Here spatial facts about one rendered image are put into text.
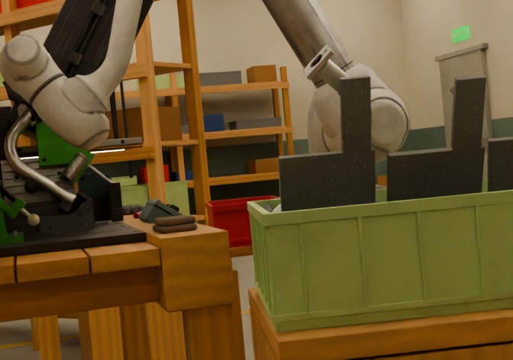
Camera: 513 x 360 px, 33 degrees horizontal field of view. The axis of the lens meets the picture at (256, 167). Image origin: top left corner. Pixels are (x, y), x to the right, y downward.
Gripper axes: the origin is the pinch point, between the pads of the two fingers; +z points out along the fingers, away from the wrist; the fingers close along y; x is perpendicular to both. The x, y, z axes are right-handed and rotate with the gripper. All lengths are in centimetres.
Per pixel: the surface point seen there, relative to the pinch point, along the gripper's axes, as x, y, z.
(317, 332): 25, -75, -102
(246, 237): -13, -65, 12
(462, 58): -571, -181, 707
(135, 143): -16.2, -24.0, 17.0
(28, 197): 16.1, -13.2, 6.5
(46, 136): 1.0, -6.5, 4.4
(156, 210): 0.8, -41.7, -3.9
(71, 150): -0.2, -13.9, 4.5
